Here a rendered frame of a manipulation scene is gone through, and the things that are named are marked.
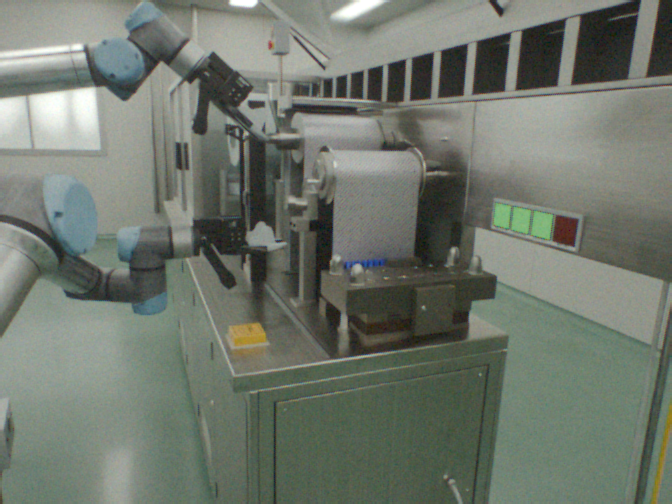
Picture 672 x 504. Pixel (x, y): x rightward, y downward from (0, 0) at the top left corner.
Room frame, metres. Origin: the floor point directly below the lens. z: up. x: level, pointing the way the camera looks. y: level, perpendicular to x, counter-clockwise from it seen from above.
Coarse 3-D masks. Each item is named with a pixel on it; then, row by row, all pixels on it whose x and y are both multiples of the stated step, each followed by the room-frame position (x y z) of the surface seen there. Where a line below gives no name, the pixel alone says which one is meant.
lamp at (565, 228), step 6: (558, 216) 0.95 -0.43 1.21; (558, 222) 0.95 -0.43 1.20; (564, 222) 0.94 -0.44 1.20; (570, 222) 0.92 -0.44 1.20; (576, 222) 0.91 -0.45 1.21; (558, 228) 0.95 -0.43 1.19; (564, 228) 0.93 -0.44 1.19; (570, 228) 0.92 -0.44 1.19; (558, 234) 0.95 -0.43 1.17; (564, 234) 0.93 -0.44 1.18; (570, 234) 0.92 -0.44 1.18; (558, 240) 0.94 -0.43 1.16; (564, 240) 0.93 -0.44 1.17; (570, 240) 0.92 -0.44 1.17
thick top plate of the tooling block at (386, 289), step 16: (368, 272) 1.15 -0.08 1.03; (384, 272) 1.15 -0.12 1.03; (400, 272) 1.15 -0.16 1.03; (416, 272) 1.16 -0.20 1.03; (432, 272) 1.16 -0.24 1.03; (448, 272) 1.17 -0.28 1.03; (464, 272) 1.18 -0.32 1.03; (336, 288) 1.05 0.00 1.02; (352, 288) 1.01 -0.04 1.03; (368, 288) 1.02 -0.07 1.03; (384, 288) 1.04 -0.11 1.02; (400, 288) 1.05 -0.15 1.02; (464, 288) 1.12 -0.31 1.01; (480, 288) 1.13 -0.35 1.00; (336, 304) 1.05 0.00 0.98; (352, 304) 1.01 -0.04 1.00; (368, 304) 1.02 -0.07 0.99; (384, 304) 1.04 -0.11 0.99; (400, 304) 1.05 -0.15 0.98
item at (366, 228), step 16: (336, 208) 1.20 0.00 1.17; (352, 208) 1.22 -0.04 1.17; (368, 208) 1.24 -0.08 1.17; (384, 208) 1.25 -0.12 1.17; (400, 208) 1.27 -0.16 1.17; (416, 208) 1.29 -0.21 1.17; (336, 224) 1.20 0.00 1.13; (352, 224) 1.22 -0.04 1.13; (368, 224) 1.24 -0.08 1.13; (384, 224) 1.25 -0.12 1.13; (400, 224) 1.27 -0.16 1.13; (336, 240) 1.20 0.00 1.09; (352, 240) 1.22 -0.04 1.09; (368, 240) 1.24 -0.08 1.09; (384, 240) 1.25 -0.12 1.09; (400, 240) 1.27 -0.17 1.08; (352, 256) 1.22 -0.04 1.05; (368, 256) 1.24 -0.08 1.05; (384, 256) 1.26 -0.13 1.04; (400, 256) 1.27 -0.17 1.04
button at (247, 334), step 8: (232, 328) 1.02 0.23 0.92; (240, 328) 1.02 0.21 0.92; (248, 328) 1.03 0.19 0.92; (256, 328) 1.03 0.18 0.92; (232, 336) 0.99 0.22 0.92; (240, 336) 0.98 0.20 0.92; (248, 336) 0.99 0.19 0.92; (256, 336) 0.99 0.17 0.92; (264, 336) 1.00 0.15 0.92; (240, 344) 0.98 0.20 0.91; (248, 344) 0.99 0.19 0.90
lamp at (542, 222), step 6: (534, 216) 1.01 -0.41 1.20; (540, 216) 0.99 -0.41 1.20; (546, 216) 0.98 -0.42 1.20; (552, 216) 0.96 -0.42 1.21; (534, 222) 1.01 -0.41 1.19; (540, 222) 0.99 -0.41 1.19; (546, 222) 0.98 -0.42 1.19; (534, 228) 1.00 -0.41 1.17; (540, 228) 0.99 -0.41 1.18; (546, 228) 0.98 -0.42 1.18; (534, 234) 1.00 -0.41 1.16; (540, 234) 0.99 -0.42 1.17; (546, 234) 0.97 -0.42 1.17
